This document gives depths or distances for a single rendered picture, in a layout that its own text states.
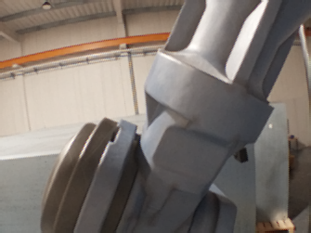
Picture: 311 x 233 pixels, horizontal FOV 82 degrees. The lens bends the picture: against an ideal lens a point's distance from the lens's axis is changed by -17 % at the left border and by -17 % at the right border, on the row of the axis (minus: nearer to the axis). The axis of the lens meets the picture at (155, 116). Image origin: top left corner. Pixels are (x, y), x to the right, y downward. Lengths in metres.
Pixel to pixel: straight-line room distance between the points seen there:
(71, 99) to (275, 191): 8.39
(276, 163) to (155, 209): 5.08
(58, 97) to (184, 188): 9.82
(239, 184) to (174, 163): 0.86
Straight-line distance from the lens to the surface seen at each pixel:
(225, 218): 0.25
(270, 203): 5.63
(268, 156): 5.16
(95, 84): 9.55
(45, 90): 10.25
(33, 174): 1.02
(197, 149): 0.19
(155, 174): 0.19
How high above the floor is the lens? 3.34
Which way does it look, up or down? 3 degrees down
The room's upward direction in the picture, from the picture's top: 8 degrees counter-clockwise
